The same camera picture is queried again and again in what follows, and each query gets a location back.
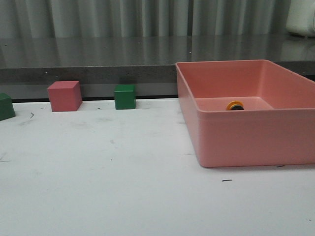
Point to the grey stone countertop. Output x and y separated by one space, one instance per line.
29 66

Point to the green cube block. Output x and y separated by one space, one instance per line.
124 97

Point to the white kitchen appliance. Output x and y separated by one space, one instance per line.
301 18

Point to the green block at left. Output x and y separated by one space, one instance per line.
6 107

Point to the pink plastic bin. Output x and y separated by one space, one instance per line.
276 127

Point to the grey curtain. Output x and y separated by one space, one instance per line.
140 18

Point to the pink cube block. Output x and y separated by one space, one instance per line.
65 96

